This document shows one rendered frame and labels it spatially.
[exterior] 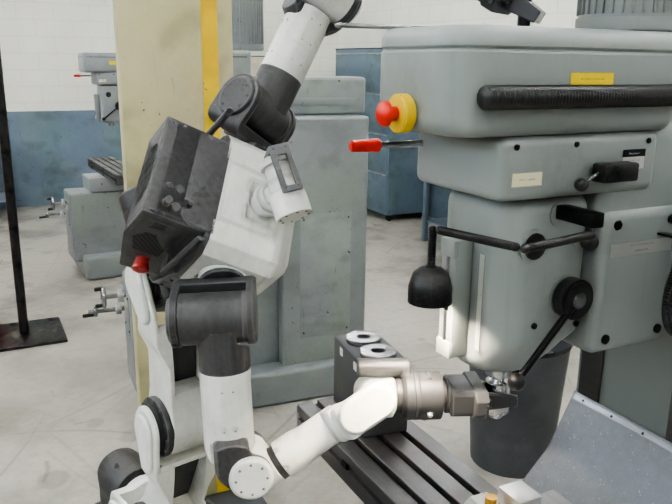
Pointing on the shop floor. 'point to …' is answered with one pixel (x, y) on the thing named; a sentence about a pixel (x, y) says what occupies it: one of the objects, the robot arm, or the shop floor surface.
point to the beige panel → (169, 105)
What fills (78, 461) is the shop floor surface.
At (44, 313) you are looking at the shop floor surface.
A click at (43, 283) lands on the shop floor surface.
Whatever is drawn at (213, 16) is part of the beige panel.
